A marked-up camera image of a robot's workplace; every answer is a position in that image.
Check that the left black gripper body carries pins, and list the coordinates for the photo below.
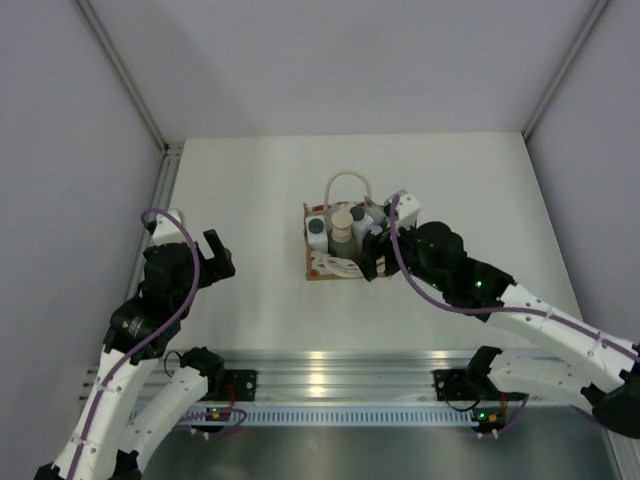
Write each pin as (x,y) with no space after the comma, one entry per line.
(212,271)

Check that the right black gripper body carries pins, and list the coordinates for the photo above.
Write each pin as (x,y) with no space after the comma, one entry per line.
(407,244)

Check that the large white bottle grey cap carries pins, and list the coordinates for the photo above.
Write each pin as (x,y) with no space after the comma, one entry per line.
(362,221)

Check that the grey pump bottle beige top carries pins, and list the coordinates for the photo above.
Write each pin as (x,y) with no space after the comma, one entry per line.
(342,241)

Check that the patterned canvas bag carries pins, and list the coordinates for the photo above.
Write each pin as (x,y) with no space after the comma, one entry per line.
(325,266)

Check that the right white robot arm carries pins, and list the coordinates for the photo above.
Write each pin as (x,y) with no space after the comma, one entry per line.
(448,278)

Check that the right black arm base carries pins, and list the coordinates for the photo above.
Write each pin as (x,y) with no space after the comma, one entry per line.
(460,385)

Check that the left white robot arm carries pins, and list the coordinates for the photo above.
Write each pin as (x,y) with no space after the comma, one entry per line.
(108,442)

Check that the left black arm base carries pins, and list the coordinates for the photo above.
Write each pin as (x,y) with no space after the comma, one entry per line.
(239,385)

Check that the small white bottle grey cap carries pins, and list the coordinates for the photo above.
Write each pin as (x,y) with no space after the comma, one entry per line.
(317,234)

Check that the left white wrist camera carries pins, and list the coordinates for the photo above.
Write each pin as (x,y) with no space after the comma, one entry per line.
(164,231)

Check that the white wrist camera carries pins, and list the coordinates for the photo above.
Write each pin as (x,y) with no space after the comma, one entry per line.
(406,211)
(164,231)

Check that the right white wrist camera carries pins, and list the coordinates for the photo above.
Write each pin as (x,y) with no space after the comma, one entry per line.
(406,211)

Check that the aluminium mounting rail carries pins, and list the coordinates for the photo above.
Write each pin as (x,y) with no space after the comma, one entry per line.
(405,378)

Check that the white slotted cable duct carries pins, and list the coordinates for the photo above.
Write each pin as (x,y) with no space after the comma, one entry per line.
(283,416)

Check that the left aluminium frame post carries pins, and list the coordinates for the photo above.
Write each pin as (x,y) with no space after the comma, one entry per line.
(107,46)

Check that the aluminium frame post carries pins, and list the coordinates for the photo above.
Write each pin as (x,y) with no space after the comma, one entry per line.
(107,46)
(570,56)

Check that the right aluminium frame post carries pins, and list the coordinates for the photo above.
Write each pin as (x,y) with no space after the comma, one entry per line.
(570,56)

